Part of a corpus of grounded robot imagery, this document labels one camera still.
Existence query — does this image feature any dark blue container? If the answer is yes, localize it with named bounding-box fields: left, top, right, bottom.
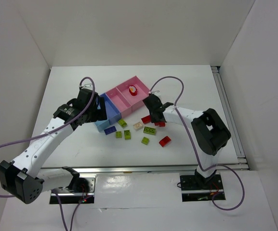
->
left=100, top=93, right=121, bottom=125

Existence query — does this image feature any large pink container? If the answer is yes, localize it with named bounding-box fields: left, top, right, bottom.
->
left=117, top=76, right=149, bottom=112

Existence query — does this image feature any red 2x4 lego brick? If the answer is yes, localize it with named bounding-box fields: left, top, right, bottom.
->
left=141, top=115, right=151, bottom=124

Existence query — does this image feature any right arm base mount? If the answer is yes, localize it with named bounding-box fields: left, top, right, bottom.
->
left=176, top=174, right=226, bottom=202

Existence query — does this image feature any green 2x4 lego brick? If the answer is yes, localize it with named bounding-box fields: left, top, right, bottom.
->
left=143, top=127, right=157, bottom=136

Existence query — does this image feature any front aluminium rail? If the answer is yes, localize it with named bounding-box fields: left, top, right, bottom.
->
left=41, top=163, right=250, bottom=174

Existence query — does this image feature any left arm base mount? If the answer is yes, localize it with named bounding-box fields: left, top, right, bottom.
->
left=55, top=174, right=96, bottom=205

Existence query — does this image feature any green curved lego upside-down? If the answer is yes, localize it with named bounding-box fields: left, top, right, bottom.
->
left=124, top=130, right=131, bottom=140

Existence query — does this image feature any red lego with side studs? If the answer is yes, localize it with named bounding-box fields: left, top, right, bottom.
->
left=154, top=121, right=166, bottom=127

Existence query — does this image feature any purple 2x4 lego brick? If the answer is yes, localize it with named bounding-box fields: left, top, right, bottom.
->
left=104, top=126, right=117, bottom=135

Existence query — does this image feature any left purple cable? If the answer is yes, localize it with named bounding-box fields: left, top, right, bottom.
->
left=0, top=77, right=96, bottom=231

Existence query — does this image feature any red curved decorated lego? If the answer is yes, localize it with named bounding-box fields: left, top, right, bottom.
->
left=129, top=85, right=138, bottom=96

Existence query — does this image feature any right side aluminium rail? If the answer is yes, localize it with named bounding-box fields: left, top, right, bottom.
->
left=211, top=66, right=248, bottom=165

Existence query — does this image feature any green lego near blue box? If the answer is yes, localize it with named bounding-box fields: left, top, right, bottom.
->
left=118, top=119, right=127, bottom=128

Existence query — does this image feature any green 2x2 lego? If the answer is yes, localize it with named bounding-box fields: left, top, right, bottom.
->
left=115, top=131, right=122, bottom=139
left=141, top=137, right=150, bottom=145

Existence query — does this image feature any light blue container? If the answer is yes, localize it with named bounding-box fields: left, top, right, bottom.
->
left=94, top=119, right=110, bottom=132

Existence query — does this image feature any narrow pink container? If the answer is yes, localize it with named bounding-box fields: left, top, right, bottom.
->
left=106, top=88, right=132, bottom=118

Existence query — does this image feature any white lego brick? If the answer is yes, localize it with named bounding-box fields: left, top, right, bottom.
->
left=133, top=122, right=144, bottom=131

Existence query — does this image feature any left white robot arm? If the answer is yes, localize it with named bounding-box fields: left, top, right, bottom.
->
left=0, top=88, right=107, bottom=204

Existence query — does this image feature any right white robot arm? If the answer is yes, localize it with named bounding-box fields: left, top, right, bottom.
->
left=143, top=94, right=231, bottom=186

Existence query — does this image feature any aluminium rail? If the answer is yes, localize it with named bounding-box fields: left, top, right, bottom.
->
left=211, top=66, right=248, bottom=165
left=41, top=163, right=250, bottom=174

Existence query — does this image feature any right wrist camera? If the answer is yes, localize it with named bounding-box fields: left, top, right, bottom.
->
left=149, top=90, right=161, bottom=98

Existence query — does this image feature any red curved lego brick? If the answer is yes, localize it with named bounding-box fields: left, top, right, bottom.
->
left=159, top=136, right=172, bottom=147

